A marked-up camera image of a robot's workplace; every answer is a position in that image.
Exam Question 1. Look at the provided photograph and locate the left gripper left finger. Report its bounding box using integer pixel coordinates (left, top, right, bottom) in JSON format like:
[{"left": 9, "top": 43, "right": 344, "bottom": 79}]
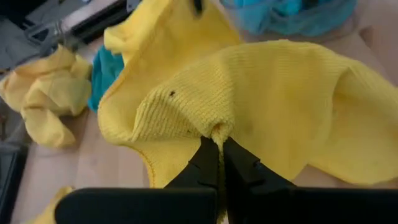
[{"left": 55, "top": 136, "right": 220, "bottom": 224}]

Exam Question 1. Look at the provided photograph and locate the teal microfiber towel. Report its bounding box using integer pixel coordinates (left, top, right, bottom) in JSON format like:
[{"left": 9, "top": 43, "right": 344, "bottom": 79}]
[
  {"left": 88, "top": 45, "right": 126, "bottom": 113},
  {"left": 220, "top": 0, "right": 358, "bottom": 37}
]

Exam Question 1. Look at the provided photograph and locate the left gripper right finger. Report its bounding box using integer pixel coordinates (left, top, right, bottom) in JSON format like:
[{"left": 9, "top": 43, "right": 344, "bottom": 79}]
[{"left": 223, "top": 136, "right": 398, "bottom": 224}]

